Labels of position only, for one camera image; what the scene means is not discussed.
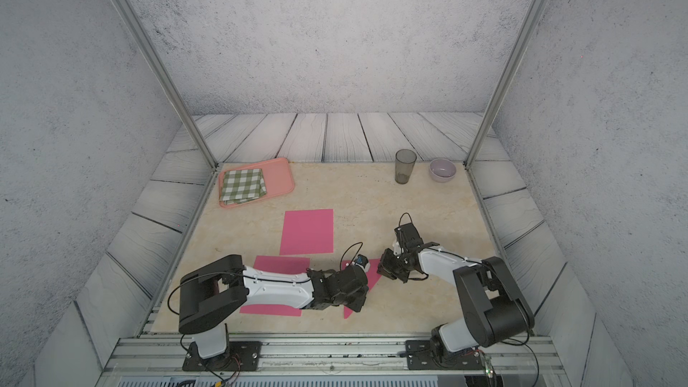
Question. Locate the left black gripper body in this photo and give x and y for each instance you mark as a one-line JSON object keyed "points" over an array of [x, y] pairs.
{"points": [[356, 302]]}

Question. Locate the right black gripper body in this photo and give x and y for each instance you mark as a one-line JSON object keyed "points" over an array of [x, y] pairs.
{"points": [[395, 265]]}

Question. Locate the pink square paper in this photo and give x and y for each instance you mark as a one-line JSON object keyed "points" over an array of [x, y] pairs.
{"points": [[373, 277]]}

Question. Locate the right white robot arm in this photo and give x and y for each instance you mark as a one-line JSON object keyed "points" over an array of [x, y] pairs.
{"points": [[493, 306]]}

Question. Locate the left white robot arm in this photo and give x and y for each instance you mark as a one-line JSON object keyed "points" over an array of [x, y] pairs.
{"points": [[209, 295]]}

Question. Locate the lilac bowl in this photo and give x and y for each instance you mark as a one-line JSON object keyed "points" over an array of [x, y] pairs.
{"points": [[442, 170]]}

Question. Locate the grey translucent cup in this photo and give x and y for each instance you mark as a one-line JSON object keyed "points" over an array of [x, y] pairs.
{"points": [[405, 161]]}

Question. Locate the pink plastic tray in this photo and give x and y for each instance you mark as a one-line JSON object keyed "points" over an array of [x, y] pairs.
{"points": [[278, 179]]}

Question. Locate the green checkered cloth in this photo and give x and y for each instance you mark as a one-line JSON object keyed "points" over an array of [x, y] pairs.
{"points": [[241, 186]]}

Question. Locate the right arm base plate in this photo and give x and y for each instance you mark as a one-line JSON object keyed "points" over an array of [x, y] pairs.
{"points": [[424, 355]]}

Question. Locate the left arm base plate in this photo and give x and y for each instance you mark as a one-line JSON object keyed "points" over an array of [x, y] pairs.
{"points": [[221, 357]]}

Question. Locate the front aluminium rail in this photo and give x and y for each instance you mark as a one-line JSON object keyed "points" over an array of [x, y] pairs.
{"points": [[331, 355]]}

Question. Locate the right aluminium frame post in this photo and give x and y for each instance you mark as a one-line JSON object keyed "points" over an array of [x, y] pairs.
{"points": [[528, 27]]}

